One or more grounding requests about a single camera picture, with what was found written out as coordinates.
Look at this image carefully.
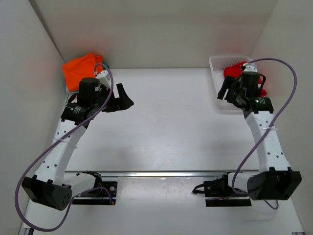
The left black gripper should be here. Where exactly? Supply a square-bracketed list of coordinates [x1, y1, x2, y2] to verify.
[94, 79, 134, 109]

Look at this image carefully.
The red t shirt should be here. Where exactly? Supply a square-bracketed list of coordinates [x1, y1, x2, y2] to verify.
[223, 61, 267, 97]

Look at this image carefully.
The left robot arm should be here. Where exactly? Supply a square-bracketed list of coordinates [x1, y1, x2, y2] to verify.
[22, 78, 134, 211]

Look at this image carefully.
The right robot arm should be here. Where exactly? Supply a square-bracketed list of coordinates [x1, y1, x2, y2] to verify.
[218, 71, 302, 200]

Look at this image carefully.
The white plastic basket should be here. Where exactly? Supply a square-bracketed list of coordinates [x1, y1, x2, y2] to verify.
[208, 55, 267, 116]

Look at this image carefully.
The orange folded t shirt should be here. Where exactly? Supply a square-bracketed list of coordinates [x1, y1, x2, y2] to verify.
[62, 53, 103, 92]

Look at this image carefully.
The light blue folded t shirt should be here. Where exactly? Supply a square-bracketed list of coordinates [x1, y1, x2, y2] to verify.
[66, 86, 73, 94]

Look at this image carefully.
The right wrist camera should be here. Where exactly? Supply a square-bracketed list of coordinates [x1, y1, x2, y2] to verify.
[241, 62, 258, 72]

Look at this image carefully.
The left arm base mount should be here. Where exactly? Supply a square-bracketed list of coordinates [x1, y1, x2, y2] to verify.
[70, 171, 118, 206]

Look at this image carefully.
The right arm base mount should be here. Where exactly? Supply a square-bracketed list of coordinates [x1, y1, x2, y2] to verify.
[192, 174, 252, 208]

